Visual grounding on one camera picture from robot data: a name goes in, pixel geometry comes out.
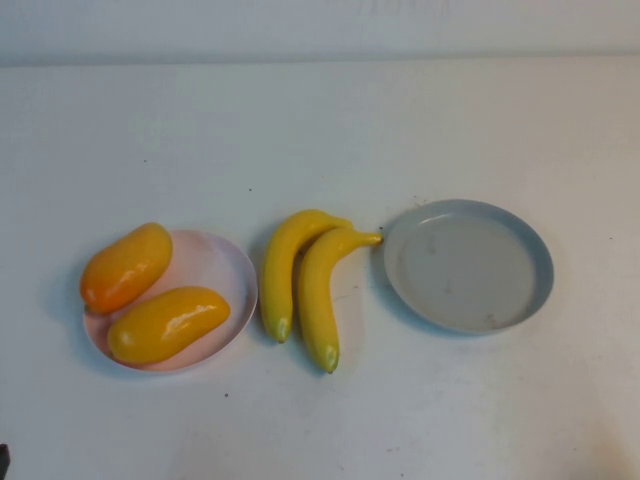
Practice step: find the short-stemmed yellow banana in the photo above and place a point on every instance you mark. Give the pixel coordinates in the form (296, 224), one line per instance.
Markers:
(280, 270)

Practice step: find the long-stemmed yellow banana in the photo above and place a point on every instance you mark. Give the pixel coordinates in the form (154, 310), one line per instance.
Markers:
(320, 300)

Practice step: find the yellow mango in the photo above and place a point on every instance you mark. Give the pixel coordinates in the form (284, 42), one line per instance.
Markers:
(170, 325)

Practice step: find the orange-tinted mango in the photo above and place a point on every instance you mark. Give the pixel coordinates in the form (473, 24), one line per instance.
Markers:
(125, 270)

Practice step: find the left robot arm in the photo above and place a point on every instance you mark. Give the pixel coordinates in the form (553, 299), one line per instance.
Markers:
(4, 462)

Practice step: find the pink round plate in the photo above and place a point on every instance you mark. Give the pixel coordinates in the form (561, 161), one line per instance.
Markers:
(220, 270)

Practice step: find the grey-blue round plate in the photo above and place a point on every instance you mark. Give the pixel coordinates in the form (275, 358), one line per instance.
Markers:
(470, 270)

